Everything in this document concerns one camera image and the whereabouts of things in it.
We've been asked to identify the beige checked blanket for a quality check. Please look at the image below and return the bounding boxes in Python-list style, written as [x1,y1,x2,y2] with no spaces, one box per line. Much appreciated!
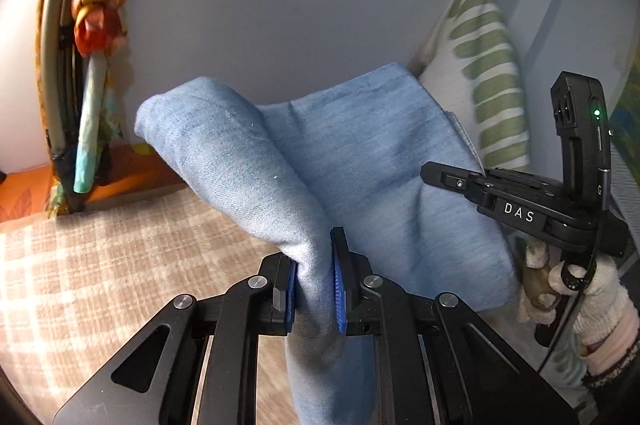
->
[0,187,301,425]

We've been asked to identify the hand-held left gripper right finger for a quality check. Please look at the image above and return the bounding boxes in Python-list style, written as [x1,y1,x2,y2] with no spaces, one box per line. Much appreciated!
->
[330,227,581,425]

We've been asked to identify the person's right forearm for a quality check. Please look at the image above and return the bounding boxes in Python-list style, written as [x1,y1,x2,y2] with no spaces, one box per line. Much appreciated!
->
[575,300,640,393]

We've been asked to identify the blue denim pants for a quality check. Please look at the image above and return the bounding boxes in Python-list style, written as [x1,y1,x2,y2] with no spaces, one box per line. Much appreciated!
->
[136,62,521,425]

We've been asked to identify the green striped pillow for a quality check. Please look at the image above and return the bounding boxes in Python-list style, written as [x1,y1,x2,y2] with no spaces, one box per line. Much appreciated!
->
[417,0,533,173]

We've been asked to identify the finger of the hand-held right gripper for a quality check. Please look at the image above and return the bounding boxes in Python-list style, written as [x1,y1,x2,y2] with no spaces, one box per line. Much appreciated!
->
[420,161,488,200]

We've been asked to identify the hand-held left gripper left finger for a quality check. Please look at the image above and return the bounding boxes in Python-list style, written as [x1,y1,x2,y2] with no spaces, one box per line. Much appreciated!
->
[52,252,301,425]

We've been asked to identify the person's right hand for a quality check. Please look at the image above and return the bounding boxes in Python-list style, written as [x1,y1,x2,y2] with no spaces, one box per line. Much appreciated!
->
[517,237,631,338]

